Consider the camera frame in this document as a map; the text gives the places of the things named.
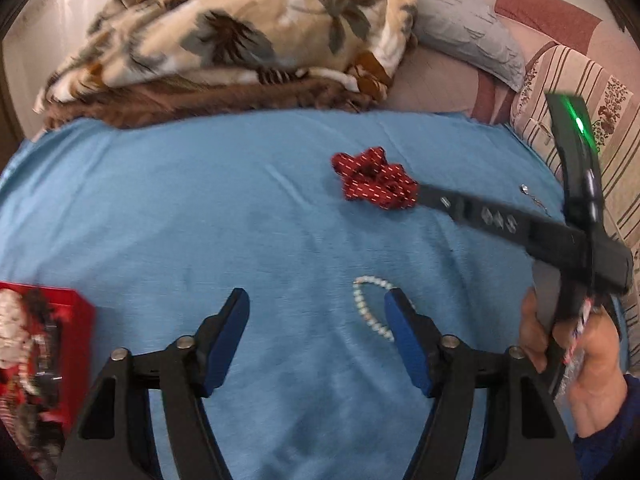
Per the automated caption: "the small white pearl bracelet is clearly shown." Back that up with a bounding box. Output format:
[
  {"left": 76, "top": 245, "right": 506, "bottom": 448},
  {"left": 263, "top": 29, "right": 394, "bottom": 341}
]
[{"left": 351, "top": 274, "right": 418, "bottom": 344}]

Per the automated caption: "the red polka dot scrunchie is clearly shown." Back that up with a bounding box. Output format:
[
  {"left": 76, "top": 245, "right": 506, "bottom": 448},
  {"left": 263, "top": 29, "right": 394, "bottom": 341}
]
[{"left": 331, "top": 146, "right": 419, "bottom": 210}]

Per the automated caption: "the red plaid scrunchie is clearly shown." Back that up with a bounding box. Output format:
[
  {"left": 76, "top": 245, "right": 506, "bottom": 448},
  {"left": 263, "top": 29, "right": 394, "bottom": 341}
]
[{"left": 1, "top": 404, "right": 65, "bottom": 479}]

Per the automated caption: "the blue sleeve forearm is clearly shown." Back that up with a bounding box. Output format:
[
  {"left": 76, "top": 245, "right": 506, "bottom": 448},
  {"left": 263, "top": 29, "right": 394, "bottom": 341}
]
[{"left": 574, "top": 375, "right": 640, "bottom": 480}]

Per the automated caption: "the person's right hand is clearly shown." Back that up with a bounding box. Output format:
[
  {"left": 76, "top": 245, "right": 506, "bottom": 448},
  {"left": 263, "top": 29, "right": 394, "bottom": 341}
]
[{"left": 517, "top": 286, "right": 629, "bottom": 440}]

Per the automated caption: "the silver hair pin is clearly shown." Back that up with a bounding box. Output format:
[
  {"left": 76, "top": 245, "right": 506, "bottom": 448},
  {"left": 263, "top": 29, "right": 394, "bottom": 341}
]
[{"left": 520, "top": 184, "right": 549, "bottom": 214}]

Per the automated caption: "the blue bed sheet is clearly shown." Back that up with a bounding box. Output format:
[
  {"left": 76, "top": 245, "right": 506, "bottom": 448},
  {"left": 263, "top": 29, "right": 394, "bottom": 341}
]
[{"left": 1, "top": 110, "right": 563, "bottom": 479}]

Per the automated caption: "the red tray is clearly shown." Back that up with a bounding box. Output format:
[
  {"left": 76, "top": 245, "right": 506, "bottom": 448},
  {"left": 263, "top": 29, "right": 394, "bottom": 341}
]
[{"left": 1, "top": 283, "right": 94, "bottom": 434}]

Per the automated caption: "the striped floral pillow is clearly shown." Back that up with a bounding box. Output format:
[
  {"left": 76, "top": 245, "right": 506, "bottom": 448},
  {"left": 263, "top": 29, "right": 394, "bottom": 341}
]
[{"left": 508, "top": 44, "right": 640, "bottom": 256}]

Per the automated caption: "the black hair claw clip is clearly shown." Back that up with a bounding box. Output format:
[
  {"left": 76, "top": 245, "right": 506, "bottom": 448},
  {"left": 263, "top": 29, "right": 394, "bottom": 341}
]
[{"left": 23, "top": 288, "right": 60, "bottom": 341}]

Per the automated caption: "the white dotted scrunchie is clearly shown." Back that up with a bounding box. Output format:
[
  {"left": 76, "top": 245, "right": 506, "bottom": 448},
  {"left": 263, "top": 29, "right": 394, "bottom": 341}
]
[{"left": 0, "top": 288, "right": 39, "bottom": 396}]

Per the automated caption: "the pink maroon pillow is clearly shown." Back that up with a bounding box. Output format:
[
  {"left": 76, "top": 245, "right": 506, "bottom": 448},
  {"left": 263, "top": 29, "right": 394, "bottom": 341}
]
[{"left": 383, "top": 0, "right": 639, "bottom": 124}]

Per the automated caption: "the brown ruffled blanket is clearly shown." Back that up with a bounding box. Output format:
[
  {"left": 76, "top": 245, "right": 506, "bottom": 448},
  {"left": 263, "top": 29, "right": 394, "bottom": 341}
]
[{"left": 43, "top": 78, "right": 376, "bottom": 130}]

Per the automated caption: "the grey pillow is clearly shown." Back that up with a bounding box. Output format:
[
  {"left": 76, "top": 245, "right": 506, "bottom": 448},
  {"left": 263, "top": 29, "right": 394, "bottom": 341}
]
[{"left": 413, "top": 0, "right": 526, "bottom": 92}]

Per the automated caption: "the leaf patterned blanket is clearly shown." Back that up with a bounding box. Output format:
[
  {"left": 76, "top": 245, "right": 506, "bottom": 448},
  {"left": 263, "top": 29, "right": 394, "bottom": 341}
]
[{"left": 35, "top": 0, "right": 418, "bottom": 115}]

